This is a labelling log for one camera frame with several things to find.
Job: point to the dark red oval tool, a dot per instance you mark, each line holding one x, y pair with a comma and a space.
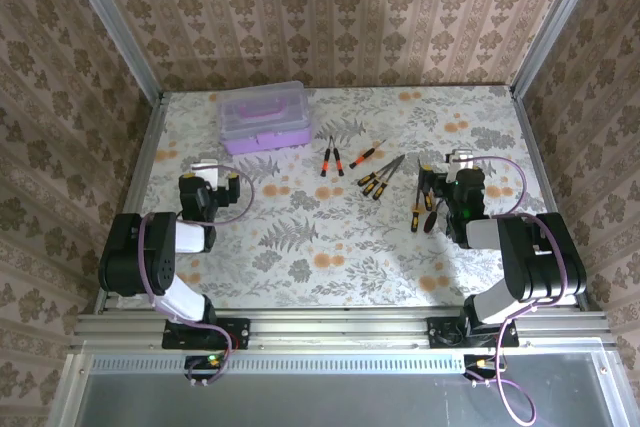
430, 222

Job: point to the orange black precision screwdriver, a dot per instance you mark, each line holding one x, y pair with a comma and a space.
339, 163
361, 159
325, 163

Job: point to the purple clear-lidded tool box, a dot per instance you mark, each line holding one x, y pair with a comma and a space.
265, 122

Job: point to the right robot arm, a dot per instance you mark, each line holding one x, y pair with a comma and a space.
540, 267

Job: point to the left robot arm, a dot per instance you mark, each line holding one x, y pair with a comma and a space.
130, 257

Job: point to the small black controller board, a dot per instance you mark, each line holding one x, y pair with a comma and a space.
482, 366
205, 364

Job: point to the grey metal panel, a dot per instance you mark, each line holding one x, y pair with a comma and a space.
325, 402

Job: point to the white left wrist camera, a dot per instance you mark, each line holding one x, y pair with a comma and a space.
206, 174

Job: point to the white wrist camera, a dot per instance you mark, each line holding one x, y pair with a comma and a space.
206, 174
460, 158

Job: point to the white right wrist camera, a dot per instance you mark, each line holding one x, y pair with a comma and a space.
460, 158

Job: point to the aluminium table side rail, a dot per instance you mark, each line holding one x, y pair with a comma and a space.
145, 157
540, 167

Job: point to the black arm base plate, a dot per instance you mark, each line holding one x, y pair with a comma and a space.
440, 332
240, 334

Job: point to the aluminium frame post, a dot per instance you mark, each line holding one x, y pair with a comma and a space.
115, 32
555, 27

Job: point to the aluminium frame cross rail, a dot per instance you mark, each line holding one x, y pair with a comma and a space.
340, 329

